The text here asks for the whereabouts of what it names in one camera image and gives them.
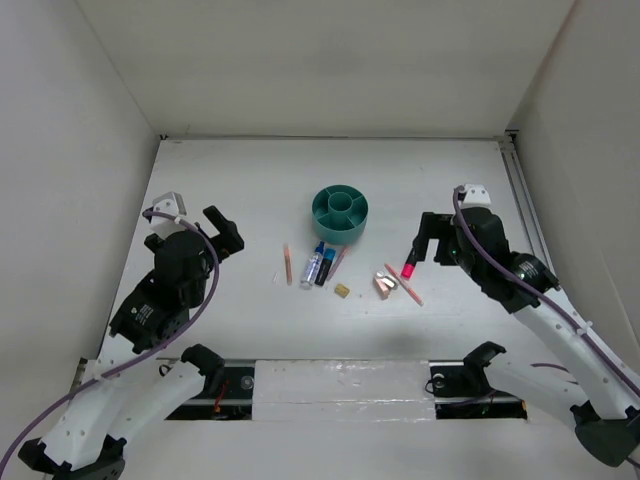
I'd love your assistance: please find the black marker blue cap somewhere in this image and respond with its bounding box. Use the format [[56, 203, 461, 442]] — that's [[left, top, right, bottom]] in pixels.
[[315, 248, 336, 286]]

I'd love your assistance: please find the yellow eraser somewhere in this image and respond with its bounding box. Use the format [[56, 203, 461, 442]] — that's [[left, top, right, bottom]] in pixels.
[[334, 284, 350, 298]]

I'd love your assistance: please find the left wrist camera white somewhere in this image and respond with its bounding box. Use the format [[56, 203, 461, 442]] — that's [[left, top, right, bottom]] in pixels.
[[150, 191, 187, 239]]

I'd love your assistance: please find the black pink highlighter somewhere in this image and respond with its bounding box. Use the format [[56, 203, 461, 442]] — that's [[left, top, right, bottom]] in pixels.
[[401, 248, 418, 280]]

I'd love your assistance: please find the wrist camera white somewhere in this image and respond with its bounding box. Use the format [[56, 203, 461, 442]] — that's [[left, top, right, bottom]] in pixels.
[[150, 191, 187, 239], [453, 183, 491, 209]]

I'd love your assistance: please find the orange marker pen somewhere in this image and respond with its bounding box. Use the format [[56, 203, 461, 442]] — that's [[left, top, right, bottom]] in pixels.
[[283, 244, 293, 286]]

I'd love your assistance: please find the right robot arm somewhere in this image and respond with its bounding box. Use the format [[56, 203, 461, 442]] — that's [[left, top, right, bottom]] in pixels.
[[412, 206, 639, 467]]

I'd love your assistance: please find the pink purple pen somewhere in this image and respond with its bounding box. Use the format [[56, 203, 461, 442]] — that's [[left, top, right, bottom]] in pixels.
[[327, 245, 350, 280]]

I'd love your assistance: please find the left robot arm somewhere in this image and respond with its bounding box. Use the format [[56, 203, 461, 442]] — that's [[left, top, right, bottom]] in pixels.
[[11, 201, 244, 479]]

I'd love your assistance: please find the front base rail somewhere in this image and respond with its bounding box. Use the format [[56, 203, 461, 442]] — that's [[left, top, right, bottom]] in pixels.
[[169, 360, 528, 424]]

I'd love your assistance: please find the aluminium rail right side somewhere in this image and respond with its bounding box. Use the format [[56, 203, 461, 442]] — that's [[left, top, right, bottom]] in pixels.
[[496, 130, 555, 272]]

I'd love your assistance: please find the red pink pen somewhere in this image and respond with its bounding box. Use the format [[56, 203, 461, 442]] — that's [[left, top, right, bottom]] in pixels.
[[384, 263, 424, 306]]

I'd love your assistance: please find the clear spray bottle blue cap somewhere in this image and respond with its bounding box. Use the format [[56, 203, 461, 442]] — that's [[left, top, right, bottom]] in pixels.
[[300, 241, 325, 289]]

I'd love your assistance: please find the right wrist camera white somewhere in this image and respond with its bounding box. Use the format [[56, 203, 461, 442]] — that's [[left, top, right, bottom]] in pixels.
[[453, 183, 491, 209]]

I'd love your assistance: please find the teal round compartment organizer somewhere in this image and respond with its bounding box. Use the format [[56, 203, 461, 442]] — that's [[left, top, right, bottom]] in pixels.
[[311, 185, 369, 245]]

